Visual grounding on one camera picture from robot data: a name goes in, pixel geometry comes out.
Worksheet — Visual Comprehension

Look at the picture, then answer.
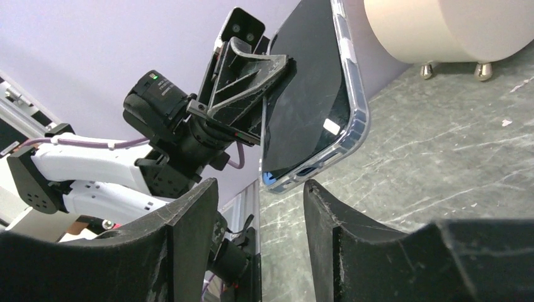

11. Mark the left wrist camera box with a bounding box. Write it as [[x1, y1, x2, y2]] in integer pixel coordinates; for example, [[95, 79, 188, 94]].
[[214, 7, 266, 51]]

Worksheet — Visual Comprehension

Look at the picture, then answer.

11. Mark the aluminium frame rail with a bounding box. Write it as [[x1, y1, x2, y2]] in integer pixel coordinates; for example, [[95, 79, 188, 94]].
[[1, 75, 57, 150]]

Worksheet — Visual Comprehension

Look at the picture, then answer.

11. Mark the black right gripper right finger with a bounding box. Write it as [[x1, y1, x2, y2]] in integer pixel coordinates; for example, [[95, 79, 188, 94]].
[[304, 180, 533, 301]]

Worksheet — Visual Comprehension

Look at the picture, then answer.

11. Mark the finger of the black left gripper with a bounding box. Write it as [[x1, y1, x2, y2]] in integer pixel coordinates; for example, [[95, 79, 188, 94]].
[[187, 36, 290, 125]]

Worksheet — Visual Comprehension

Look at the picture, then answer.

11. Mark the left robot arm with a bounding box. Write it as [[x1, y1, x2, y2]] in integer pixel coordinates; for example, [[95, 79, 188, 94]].
[[7, 36, 292, 225]]

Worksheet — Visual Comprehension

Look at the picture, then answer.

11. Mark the clear phone case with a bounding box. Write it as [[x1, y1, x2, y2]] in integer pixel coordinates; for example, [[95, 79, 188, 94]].
[[260, 1, 370, 194]]

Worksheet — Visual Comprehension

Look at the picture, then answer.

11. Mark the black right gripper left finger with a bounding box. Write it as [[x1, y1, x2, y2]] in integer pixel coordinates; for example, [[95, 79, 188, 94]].
[[1, 178, 219, 301]]

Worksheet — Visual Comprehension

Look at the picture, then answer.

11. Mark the cream round cylinder box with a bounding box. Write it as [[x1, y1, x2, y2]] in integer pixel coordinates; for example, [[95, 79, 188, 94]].
[[364, 0, 533, 82]]

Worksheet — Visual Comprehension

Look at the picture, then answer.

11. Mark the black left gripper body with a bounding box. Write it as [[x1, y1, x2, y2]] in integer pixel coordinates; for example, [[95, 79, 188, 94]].
[[196, 47, 268, 146]]

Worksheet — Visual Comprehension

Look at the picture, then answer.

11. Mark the blue phone black screen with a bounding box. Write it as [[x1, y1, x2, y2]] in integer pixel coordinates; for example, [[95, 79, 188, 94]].
[[262, 1, 349, 186]]

